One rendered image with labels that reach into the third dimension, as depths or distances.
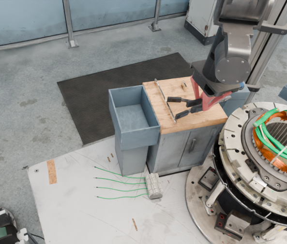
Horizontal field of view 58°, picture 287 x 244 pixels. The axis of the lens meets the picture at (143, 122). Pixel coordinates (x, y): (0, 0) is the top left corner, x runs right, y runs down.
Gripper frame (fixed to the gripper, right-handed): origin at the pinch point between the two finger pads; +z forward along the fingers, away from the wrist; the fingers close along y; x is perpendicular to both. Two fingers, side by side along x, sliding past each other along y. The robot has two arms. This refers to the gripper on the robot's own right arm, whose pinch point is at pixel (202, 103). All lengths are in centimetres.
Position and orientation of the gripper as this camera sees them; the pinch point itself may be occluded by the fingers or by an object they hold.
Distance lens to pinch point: 63.6
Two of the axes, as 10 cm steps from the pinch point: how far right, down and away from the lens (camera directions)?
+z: -1.2, 6.5, 7.5
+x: 9.0, -2.5, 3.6
